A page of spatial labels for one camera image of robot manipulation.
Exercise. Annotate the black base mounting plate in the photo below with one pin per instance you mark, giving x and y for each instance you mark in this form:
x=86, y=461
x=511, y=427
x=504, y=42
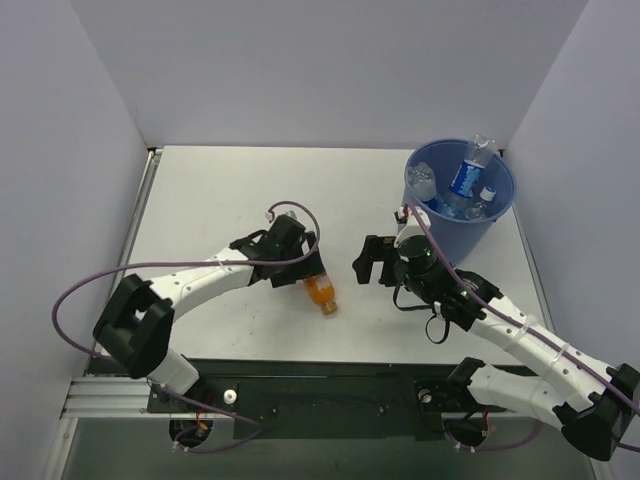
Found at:
x=321, y=400

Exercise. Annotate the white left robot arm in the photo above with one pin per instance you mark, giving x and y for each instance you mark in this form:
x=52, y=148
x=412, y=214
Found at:
x=136, y=324

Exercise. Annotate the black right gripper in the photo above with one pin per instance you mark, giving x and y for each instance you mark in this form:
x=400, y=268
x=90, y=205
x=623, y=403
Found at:
x=379, y=258

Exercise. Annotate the orange juice bottle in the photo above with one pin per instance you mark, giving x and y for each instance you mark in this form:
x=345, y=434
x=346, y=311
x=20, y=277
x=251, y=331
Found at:
x=321, y=292

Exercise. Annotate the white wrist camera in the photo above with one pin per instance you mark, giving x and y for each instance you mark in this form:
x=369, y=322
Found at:
x=272, y=216
x=410, y=223

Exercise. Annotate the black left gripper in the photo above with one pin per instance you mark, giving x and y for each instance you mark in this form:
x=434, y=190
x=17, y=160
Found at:
x=301, y=265

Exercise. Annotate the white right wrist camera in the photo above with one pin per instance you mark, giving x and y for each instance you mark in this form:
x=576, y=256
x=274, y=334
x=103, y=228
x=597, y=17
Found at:
x=410, y=223

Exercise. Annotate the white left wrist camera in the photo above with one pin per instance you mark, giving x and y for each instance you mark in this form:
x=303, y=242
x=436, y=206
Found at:
x=272, y=216

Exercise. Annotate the blue plastic bin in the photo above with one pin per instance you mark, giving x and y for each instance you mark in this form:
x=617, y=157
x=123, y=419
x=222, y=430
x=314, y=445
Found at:
x=457, y=236

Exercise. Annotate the clear bottle white cap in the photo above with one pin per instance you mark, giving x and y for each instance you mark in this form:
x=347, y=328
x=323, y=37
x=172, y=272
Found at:
x=479, y=209

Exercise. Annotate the large Pepsi bottle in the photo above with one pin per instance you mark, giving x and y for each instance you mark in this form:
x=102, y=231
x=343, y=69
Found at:
x=422, y=181

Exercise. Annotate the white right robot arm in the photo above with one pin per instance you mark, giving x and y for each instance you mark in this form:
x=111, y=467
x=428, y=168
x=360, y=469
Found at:
x=589, y=401

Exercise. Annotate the small Pepsi bottle blue cap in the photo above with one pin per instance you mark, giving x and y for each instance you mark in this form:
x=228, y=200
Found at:
x=458, y=197

